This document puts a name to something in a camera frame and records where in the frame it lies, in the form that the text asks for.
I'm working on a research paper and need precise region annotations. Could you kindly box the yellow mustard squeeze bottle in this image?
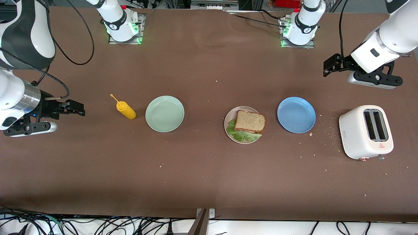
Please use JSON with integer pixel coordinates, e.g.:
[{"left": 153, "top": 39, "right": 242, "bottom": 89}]
[{"left": 110, "top": 94, "right": 137, "bottom": 120}]

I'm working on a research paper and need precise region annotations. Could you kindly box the brown bread slice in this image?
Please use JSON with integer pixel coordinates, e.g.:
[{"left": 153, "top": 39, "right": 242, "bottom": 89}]
[{"left": 234, "top": 110, "right": 266, "bottom": 134}]

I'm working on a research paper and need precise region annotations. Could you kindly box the green lettuce leaf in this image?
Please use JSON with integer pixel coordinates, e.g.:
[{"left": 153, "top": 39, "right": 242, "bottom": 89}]
[{"left": 226, "top": 118, "right": 262, "bottom": 143}]

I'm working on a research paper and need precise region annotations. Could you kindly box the blue plate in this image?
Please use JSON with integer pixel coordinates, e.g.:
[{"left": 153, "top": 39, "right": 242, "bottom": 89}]
[{"left": 277, "top": 97, "right": 316, "bottom": 134}]

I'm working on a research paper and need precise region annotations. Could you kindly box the pale green plate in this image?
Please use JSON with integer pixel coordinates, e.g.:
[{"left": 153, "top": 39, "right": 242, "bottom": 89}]
[{"left": 145, "top": 95, "right": 185, "bottom": 133}]

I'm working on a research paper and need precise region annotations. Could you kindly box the beige plate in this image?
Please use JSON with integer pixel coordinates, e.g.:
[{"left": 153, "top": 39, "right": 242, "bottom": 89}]
[{"left": 224, "top": 106, "right": 264, "bottom": 145}]

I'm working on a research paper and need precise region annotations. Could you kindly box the white toaster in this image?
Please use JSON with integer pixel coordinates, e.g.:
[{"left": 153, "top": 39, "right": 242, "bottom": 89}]
[{"left": 339, "top": 105, "right": 394, "bottom": 161}]

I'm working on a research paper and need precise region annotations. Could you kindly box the red box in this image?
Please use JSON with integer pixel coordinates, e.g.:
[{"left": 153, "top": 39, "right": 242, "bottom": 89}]
[{"left": 274, "top": 0, "right": 303, "bottom": 9}]

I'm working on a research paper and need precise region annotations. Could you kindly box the grey metal box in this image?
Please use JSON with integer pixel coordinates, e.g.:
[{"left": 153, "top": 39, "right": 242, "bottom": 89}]
[{"left": 190, "top": 0, "right": 239, "bottom": 10}]

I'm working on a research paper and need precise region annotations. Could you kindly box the dark metal bar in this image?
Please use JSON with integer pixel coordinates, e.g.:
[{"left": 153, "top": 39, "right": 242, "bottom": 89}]
[{"left": 187, "top": 209, "right": 210, "bottom": 235}]

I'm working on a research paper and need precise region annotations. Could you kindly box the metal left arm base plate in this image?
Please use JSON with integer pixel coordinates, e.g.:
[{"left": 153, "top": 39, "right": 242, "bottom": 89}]
[{"left": 280, "top": 16, "right": 315, "bottom": 49}]

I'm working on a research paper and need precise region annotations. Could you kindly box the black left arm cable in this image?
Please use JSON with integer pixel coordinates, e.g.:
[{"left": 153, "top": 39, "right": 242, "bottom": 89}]
[{"left": 339, "top": 0, "right": 350, "bottom": 61}]

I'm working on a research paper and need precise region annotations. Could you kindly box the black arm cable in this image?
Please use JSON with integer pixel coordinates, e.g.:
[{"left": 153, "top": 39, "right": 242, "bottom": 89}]
[
  {"left": 0, "top": 0, "right": 95, "bottom": 100},
  {"left": 339, "top": 0, "right": 350, "bottom": 61}
]

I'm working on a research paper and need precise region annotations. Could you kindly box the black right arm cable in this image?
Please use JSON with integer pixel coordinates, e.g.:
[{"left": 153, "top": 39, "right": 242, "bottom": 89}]
[{"left": 0, "top": 0, "right": 95, "bottom": 100}]

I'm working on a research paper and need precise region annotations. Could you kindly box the short black table cable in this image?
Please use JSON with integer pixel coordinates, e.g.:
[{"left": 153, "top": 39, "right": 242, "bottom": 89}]
[{"left": 258, "top": 9, "right": 282, "bottom": 21}]

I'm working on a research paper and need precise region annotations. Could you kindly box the long black table cable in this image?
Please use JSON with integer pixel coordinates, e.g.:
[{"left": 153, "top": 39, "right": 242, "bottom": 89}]
[{"left": 229, "top": 13, "right": 288, "bottom": 29}]

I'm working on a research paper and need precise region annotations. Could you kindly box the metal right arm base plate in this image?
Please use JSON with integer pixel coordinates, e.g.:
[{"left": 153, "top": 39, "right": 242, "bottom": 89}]
[{"left": 108, "top": 13, "right": 145, "bottom": 45}]

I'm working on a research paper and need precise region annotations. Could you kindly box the teal floor cable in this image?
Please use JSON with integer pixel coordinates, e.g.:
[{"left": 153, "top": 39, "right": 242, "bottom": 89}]
[{"left": 39, "top": 214, "right": 67, "bottom": 229}]

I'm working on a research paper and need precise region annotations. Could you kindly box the looped black floor cable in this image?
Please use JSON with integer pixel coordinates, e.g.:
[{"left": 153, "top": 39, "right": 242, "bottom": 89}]
[{"left": 336, "top": 221, "right": 352, "bottom": 235}]

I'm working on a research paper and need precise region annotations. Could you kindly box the silver metal clamp bracket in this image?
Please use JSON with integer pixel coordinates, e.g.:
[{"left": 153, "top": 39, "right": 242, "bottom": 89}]
[{"left": 196, "top": 208, "right": 216, "bottom": 220}]

